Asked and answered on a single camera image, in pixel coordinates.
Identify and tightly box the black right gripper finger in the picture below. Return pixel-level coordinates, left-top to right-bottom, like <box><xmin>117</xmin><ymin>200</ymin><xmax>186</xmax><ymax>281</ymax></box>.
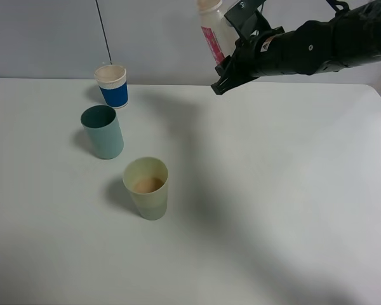
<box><xmin>211</xmin><ymin>56</ymin><xmax>251</xmax><ymax>95</ymax></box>

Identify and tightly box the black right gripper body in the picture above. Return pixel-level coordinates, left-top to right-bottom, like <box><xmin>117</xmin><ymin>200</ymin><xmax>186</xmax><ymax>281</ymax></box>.
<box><xmin>224</xmin><ymin>27</ymin><xmax>284</xmax><ymax>81</ymax></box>

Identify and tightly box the pink label drink bottle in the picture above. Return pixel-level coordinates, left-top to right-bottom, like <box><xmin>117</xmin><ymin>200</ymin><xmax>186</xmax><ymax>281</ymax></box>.
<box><xmin>197</xmin><ymin>0</ymin><xmax>238</xmax><ymax>65</ymax></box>

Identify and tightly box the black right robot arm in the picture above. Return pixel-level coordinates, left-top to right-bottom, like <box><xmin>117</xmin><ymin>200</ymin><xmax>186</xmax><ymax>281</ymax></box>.
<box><xmin>211</xmin><ymin>1</ymin><xmax>381</xmax><ymax>95</ymax></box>

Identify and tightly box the blue paper cup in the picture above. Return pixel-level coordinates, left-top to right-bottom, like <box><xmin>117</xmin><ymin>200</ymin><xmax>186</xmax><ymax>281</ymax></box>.
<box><xmin>94</xmin><ymin>64</ymin><xmax>128</xmax><ymax>108</ymax></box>

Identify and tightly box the light green plastic cup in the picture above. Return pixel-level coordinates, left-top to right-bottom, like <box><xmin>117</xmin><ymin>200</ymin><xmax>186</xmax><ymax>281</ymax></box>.
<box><xmin>123</xmin><ymin>157</ymin><xmax>169</xmax><ymax>220</ymax></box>

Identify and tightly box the teal plastic cup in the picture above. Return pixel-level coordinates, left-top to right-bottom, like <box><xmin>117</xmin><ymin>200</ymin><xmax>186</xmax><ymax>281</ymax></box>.
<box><xmin>81</xmin><ymin>105</ymin><xmax>124</xmax><ymax>159</ymax></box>

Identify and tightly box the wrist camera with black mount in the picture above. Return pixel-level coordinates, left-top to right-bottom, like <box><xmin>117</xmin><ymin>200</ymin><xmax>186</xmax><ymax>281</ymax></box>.
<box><xmin>224</xmin><ymin>0</ymin><xmax>271</xmax><ymax>41</ymax></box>

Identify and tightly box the black camera cable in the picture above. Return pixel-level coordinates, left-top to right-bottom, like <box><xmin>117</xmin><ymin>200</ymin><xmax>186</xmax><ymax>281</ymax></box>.
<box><xmin>324</xmin><ymin>0</ymin><xmax>350</xmax><ymax>13</ymax></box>

